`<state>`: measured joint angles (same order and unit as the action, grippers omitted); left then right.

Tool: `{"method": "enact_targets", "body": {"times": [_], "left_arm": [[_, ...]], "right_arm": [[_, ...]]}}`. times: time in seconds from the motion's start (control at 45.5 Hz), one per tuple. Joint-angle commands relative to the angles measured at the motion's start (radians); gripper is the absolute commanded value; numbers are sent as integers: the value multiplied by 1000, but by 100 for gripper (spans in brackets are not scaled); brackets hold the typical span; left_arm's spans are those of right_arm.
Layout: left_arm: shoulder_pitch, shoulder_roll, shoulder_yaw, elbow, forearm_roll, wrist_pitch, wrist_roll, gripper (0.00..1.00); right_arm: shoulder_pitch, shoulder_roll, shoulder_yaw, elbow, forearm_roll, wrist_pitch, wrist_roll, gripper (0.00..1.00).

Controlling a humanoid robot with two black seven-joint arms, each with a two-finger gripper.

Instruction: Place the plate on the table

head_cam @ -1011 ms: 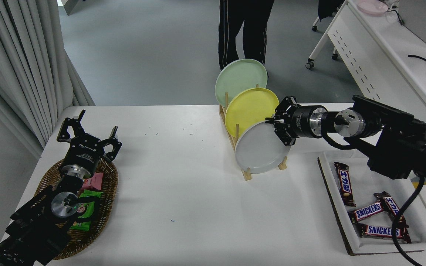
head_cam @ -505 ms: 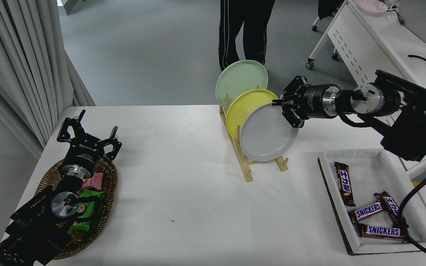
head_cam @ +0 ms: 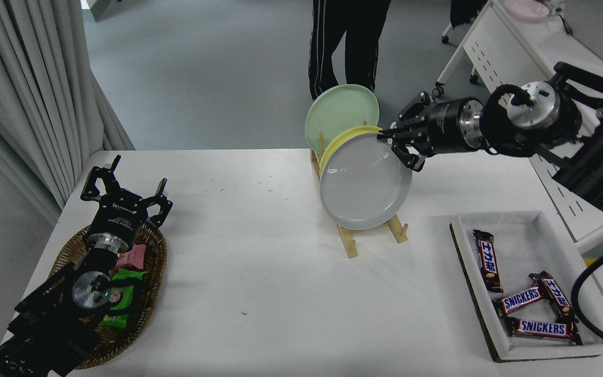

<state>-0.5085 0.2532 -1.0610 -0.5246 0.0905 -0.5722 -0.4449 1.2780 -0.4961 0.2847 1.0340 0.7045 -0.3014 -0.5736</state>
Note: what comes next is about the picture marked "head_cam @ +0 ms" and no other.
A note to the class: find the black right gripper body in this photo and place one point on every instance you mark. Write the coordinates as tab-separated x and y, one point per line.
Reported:
448	125

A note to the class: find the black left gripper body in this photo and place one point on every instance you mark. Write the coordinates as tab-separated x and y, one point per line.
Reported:
121	217

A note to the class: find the grey plate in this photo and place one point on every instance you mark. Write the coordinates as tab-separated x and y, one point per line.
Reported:
364	188

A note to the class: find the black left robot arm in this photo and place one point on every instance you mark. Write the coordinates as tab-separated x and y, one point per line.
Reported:
45	324

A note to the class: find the yellow plate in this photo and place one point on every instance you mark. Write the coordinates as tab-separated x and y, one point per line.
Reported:
346	137

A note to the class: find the pale green plate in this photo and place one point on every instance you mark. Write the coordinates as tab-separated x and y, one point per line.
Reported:
338	112

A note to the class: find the wooden plate rack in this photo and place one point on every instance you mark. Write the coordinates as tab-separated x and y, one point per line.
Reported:
351	246

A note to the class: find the pink plate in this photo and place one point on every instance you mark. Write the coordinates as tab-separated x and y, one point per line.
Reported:
526	9

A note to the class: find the pink snack packet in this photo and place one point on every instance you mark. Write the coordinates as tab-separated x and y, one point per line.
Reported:
135	256

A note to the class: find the brown wicker basket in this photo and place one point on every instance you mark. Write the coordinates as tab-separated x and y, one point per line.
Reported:
149	293

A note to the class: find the long white desk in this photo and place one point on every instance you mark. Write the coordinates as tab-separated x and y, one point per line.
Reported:
495	52

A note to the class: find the green snack packet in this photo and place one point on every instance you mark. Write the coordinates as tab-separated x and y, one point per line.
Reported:
118	317

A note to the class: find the person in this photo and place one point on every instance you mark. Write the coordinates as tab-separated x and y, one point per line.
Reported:
327	42

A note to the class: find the grey curtain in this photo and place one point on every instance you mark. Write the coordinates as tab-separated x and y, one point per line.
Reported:
24	94

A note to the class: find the Snickers bar brown wrapper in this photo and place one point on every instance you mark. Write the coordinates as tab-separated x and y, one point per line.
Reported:
558	296
518	301
542	329
489	259

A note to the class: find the white cardboard tray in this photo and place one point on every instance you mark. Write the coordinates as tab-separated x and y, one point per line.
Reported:
537	251

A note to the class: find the grey laptop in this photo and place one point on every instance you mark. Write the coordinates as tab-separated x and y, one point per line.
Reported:
597	29

